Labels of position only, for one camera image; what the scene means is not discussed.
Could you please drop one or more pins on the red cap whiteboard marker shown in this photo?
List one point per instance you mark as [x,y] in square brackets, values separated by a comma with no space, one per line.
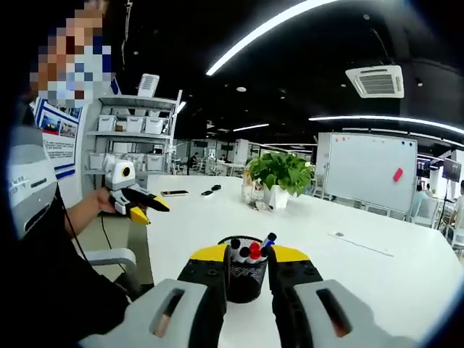
[254,251]

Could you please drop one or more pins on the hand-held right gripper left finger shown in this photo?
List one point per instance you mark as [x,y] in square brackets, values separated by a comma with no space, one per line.
[203,290]

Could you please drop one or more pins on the blue cap whiteboard marker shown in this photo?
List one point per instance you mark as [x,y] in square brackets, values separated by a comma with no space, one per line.
[269,239]

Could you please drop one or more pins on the white chest-worn device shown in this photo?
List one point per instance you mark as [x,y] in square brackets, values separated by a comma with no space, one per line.
[30,185]

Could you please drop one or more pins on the white whiteboard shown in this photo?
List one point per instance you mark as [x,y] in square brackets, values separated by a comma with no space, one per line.
[369,170]

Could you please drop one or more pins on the red whiteboard eraser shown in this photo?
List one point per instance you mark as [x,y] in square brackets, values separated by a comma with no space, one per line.
[398,174]

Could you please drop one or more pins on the person's left hand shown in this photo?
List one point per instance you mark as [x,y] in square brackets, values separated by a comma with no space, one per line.
[99,201]

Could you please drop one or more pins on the small black white device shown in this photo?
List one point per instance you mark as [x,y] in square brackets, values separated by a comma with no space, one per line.
[208,192]

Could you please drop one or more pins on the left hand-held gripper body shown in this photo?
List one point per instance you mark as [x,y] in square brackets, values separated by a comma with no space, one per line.
[117,177]

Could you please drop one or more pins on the ceiling air conditioner vent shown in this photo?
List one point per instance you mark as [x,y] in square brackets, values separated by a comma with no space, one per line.
[375,80]

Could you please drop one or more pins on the smartphone with tan case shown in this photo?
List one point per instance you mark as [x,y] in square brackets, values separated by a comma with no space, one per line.
[174,193]

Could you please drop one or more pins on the black mesh pen holder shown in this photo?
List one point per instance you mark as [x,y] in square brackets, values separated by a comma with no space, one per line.
[243,279]

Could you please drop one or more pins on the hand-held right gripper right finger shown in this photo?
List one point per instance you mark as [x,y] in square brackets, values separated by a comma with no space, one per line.
[301,286]

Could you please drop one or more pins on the green potted plant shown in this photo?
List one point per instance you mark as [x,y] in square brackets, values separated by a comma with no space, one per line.
[281,170]

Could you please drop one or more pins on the white table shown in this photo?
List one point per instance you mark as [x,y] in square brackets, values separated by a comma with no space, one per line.
[362,264]

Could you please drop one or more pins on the black cap whiteboard marker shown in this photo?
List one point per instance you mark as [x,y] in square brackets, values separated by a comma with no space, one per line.
[237,248]

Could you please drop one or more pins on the blue white wall poster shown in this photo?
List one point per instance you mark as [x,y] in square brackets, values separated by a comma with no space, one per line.
[58,134]

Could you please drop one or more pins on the grey office chair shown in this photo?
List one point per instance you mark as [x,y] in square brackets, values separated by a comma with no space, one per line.
[112,259]

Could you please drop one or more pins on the white plant pot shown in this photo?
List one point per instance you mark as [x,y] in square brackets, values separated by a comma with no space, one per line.
[276,197]

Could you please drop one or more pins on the long ceiling light strip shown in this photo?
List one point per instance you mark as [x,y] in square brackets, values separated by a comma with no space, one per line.
[268,34]

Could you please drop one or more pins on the clear glass jar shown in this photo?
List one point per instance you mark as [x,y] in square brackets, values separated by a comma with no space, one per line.
[253,194]

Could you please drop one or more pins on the grey metal storage shelf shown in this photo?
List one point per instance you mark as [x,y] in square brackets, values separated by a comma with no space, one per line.
[134,134]

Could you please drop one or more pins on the person operator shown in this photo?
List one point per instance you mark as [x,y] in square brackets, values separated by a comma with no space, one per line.
[54,282]

